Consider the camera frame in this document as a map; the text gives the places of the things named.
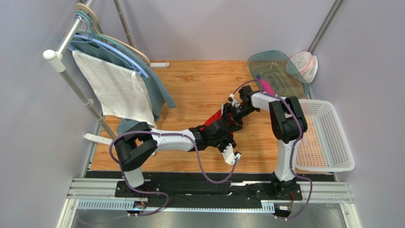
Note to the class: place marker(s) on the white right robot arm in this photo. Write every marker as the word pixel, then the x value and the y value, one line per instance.
pixel 288 125

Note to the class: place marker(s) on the light blue plastic hanger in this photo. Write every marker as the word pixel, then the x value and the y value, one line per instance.
pixel 111 50

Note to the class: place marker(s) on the teal blue hanging garment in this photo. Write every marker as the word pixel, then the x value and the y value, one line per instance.
pixel 158 93

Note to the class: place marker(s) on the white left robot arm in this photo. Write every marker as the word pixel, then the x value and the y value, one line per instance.
pixel 134 147

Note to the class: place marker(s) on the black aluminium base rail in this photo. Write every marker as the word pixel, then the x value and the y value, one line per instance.
pixel 190 192

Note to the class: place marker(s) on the red paper napkin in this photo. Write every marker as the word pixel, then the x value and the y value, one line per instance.
pixel 214 117

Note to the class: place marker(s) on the pink item in tray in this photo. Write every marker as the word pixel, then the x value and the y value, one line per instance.
pixel 266 87

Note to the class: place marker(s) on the white perforated plastic basket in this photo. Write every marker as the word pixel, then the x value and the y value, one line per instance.
pixel 324 147

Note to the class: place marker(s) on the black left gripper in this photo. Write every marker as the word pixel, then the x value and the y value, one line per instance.
pixel 229 139

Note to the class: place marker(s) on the white mesh laundry bag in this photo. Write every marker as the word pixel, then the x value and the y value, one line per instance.
pixel 306 63

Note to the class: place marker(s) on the white clothes rack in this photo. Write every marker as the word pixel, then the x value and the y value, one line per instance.
pixel 55 60

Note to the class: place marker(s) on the translucent teal plastic tray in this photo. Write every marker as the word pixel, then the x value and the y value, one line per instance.
pixel 278 70

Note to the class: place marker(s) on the wooden clothes hanger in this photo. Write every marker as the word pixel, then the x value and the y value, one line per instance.
pixel 117 34

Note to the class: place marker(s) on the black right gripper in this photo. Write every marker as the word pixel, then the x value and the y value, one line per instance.
pixel 226 111

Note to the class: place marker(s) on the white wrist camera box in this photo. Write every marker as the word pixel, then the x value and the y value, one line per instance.
pixel 230 156

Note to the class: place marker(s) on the white terry towel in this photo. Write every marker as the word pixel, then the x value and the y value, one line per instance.
pixel 121 92

